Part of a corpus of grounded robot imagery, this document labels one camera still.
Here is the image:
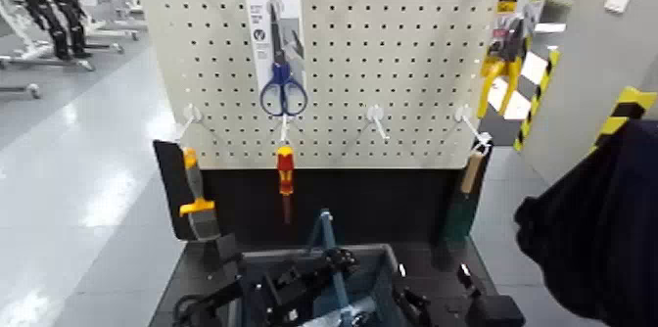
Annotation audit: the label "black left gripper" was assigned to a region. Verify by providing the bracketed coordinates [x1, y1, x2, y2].
[240, 247, 361, 327]

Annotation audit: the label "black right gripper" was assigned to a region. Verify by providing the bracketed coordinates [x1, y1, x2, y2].
[392, 262, 485, 327]

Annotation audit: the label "blue crate with handle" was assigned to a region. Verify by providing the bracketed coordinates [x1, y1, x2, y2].
[236, 209, 412, 327]

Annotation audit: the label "grey tool in crate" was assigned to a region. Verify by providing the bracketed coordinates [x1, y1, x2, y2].
[303, 307, 383, 327]

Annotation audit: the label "red yellow screwdriver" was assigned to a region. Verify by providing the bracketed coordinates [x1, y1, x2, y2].
[276, 145, 297, 225]

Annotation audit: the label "dark navy cloth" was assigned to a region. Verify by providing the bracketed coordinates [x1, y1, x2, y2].
[513, 118, 658, 327]

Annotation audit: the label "white perforated pegboard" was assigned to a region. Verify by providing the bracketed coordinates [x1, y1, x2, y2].
[132, 0, 527, 170]

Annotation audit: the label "white scissors packaging card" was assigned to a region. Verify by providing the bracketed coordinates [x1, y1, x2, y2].
[242, 0, 308, 107]

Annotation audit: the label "pliers packaging card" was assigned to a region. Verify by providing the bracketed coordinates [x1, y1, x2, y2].
[493, 0, 548, 63]

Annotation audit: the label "white metal stand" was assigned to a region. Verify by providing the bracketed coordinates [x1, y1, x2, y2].
[81, 0, 149, 56]
[0, 0, 97, 73]

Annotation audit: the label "black humanoid robot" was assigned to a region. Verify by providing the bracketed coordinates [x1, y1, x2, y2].
[7, 0, 94, 61]

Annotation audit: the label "black stand frame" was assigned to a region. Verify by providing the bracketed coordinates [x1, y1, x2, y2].
[153, 138, 495, 268]

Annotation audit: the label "wooden handled green tool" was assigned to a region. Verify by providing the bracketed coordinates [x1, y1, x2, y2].
[443, 148, 488, 244]

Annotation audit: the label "yellow handled scraper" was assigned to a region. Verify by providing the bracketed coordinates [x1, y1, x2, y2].
[177, 147, 221, 242]

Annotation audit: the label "blue handled scissors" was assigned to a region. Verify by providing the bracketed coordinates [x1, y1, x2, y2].
[258, 2, 309, 117]

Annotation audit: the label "yellow black striped post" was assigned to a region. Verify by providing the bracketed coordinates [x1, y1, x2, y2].
[589, 85, 658, 155]
[513, 48, 562, 154]

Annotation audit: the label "yellow handled pliers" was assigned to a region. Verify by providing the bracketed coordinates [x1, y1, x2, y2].
[476, 14, 528, 119]

